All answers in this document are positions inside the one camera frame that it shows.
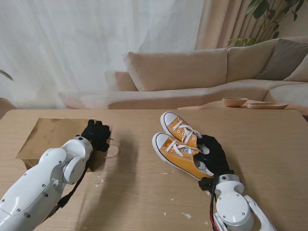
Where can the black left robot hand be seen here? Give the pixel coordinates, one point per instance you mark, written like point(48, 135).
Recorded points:
point(97, 134)

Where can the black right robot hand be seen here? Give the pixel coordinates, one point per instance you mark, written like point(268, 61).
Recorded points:
point(216, 156)

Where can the brown paper bag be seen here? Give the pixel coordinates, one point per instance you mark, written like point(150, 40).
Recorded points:
point(53, 130)

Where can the yellow canvas sneaker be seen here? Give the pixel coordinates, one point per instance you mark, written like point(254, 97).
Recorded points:
point(168, 118)
point(168, 156)

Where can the light wooden side table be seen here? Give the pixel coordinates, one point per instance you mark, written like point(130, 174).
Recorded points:
point(214, 106)

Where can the light wooden bowl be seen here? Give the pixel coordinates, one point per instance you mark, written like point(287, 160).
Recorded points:
point(234, 102)

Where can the shallow wooden tray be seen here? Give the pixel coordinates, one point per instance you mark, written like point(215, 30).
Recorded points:
point(267, 106)

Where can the white sheer curtain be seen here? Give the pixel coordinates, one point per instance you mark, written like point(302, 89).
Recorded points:
point(72, 48)

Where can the beige sofa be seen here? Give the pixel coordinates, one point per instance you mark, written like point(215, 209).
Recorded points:
point(178, 69)

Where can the brown plant pot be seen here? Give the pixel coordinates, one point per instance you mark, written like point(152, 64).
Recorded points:
point(4, 107)

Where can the small green plant leaf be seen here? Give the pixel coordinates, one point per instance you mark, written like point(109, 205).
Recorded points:
point(6, 74)

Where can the grey cushion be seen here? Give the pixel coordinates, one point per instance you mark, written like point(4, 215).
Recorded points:
point(281, 60)

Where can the light beige cushion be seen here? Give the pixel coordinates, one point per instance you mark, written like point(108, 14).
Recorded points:
point(299, 72)

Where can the beige curtain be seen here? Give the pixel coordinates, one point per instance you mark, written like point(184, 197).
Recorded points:
point(216, 24)

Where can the green leafy houseplant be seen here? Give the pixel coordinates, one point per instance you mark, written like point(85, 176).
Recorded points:
point(261, 7)

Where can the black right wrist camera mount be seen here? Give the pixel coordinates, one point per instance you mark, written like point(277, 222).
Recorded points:
point(205, 184)

